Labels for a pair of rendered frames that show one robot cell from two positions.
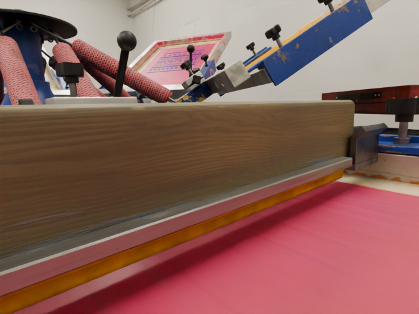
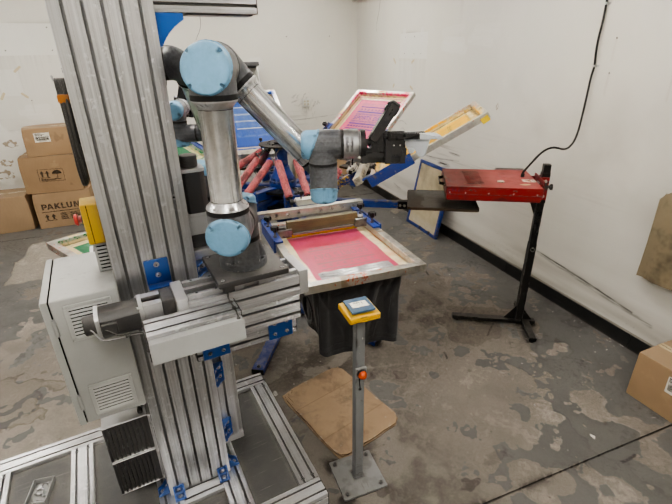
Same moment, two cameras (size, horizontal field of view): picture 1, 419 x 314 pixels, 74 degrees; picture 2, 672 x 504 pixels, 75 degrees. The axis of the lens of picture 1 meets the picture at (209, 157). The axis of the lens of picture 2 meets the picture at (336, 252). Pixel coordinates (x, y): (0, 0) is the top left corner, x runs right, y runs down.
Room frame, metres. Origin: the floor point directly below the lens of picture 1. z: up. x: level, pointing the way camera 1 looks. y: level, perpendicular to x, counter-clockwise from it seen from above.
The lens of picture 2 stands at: (-1.86, -0.84, 1.88)
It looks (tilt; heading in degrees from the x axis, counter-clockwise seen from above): 25 degrees down; 20
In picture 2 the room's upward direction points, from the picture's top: 1 degrees counter-clockwise
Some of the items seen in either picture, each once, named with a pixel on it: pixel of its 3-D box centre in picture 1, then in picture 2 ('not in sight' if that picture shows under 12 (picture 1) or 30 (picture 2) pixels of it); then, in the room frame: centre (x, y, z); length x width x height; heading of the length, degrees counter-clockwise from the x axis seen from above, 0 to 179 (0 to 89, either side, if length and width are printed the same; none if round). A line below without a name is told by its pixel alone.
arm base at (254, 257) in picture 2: not in sight; (242, 248); (-0.76, -0.13, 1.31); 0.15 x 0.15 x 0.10
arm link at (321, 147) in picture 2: not in sight; (322, 145); (-0.79, -0.42, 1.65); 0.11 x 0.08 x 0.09; 112
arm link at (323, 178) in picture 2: not in sight; (323, 180); (-0.77, -0.41, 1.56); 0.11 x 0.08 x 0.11; 22
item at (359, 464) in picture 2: not in sight; (358, 399); (-0.45, -0.42, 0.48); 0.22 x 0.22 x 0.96; 40
